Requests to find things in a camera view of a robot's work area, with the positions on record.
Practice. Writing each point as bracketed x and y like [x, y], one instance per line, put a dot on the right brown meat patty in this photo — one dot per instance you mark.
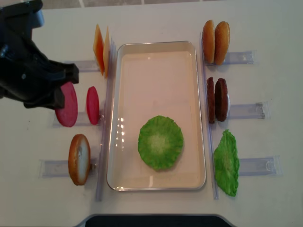
[221, 100]

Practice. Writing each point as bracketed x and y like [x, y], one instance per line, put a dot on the flat green lettuce leaf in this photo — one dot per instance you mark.
[160, 143]

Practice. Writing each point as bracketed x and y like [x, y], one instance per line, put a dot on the left brown meat patty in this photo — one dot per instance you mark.
[211, 100]

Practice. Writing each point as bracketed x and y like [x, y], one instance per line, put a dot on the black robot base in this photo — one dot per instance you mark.
[156, 221]

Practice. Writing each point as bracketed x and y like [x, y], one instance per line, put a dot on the clear cheese holder rail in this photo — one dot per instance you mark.
[85, 66]

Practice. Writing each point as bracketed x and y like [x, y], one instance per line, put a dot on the clear lettuce holder rail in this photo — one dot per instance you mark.
[260, 166]

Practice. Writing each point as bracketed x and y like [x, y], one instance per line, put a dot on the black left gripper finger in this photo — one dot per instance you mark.
[53, 100]
[63, 72]

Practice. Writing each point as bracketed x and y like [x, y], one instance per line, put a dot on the clear tomato holder rail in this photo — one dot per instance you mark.
[82, 120]

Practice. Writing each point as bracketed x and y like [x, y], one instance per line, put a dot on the clear bun holder rail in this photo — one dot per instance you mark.
[246, 57]

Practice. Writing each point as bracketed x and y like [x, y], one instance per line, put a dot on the left orange cheese slice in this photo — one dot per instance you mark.
[98, 48]

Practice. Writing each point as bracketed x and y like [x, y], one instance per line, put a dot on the white rectangular tray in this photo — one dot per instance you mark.
[155, 79]

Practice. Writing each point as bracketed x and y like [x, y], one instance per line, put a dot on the brown meat patty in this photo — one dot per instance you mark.
[221, 100]
[211, 100]

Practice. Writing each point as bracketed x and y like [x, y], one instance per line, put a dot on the golden bun half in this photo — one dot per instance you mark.
[208, 41]
[222, 41]

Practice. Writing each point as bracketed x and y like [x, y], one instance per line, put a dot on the brown-crusted bread slice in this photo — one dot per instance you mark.
[79, 159]

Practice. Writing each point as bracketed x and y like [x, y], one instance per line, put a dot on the clear bread holder rail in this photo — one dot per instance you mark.
[53, 169]

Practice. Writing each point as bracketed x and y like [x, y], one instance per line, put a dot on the clear patty holder rail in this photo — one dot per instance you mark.
[258, 110]

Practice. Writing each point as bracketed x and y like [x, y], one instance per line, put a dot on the right golden bun half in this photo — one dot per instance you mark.
[222, 41]

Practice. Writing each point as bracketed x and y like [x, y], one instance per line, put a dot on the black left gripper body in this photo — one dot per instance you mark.
[23, 72]

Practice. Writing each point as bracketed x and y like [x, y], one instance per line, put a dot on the left golden bun half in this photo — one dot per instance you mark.
[208, 41]

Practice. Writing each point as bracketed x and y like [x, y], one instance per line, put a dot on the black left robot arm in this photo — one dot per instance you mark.
[20, 19]

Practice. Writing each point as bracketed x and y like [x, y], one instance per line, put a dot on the red tomato slice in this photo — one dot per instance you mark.
[92, 105]
[67, 116]

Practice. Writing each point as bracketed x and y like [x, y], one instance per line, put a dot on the upright green lettuce leaf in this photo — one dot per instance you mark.
[227, 164]

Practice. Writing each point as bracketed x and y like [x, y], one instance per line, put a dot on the right pale cheese slice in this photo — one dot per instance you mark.
[106, 53]

